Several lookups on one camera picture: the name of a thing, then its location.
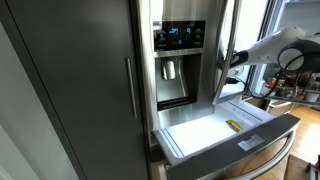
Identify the red yellow sachet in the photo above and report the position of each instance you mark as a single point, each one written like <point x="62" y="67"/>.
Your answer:
<point x="234" y="125"/>

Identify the curved fridge door handle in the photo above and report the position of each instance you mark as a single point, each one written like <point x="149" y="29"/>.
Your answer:
<point x="224" y="55"/>

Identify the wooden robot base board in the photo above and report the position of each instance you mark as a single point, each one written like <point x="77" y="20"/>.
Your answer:
<point x="298" y="169"/>

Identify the stainless steel fridge drawer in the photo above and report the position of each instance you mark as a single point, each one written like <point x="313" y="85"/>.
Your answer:
<point x="206" y="147"/>

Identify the white label sticker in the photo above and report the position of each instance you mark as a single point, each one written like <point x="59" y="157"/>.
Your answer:
<point x="254" y="142"/>

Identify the curved drawer handle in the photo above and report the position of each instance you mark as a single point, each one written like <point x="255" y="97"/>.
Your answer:
<point x="268" y="164"/>

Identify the stainless steel fridge left door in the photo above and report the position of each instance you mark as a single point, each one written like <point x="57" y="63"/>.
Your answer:
<point x="209" y="11"/>

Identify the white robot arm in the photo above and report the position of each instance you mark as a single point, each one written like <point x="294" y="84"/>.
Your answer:
<point x="290" y="47"/>

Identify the black dispenser control panel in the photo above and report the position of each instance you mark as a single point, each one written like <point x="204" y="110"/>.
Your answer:
<point x="176" y="35"/>

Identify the water and ice dispenser recess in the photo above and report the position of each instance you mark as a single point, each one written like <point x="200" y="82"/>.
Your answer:
<point x="177" y="80"/>

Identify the dark grey tall cabinet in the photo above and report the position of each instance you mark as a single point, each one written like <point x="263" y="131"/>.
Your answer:
<point x="74" y="52"/>

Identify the slim metal cabinet handle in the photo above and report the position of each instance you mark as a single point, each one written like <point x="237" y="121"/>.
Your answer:
<point x="131" y="86"/>

